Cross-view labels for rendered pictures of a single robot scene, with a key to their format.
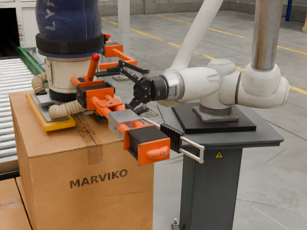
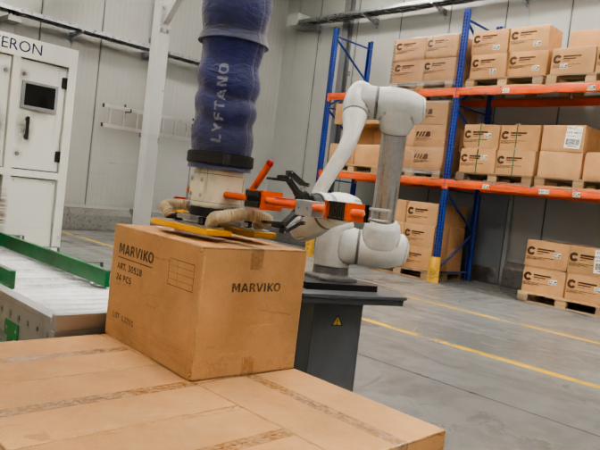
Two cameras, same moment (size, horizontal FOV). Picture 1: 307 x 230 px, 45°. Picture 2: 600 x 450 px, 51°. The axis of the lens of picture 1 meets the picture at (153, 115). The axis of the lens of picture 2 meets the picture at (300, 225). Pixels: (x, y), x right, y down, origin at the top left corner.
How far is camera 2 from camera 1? 1.12 m
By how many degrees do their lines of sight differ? 25
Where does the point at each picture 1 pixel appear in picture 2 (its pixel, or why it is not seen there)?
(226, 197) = (343, 379)
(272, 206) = not seen: hidden behind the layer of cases
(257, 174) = not seen: hidden behind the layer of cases
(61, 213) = (219, 320)
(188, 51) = (325, 187)
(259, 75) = (382, 227)
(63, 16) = (229, 130)
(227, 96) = (346, 253)
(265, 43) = (387, 193)
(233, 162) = (351, 331)
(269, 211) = not seen: hidden behind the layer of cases
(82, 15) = (245, 132)
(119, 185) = (271, 301)
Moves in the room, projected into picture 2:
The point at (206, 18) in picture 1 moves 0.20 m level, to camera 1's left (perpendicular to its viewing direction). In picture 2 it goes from (344, 156) to (292, 149)
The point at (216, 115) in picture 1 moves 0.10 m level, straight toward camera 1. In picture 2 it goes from (334, 274) to (337, 278)
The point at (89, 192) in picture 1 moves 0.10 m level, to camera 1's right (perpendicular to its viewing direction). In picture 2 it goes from (245, 302) to (277, 304)
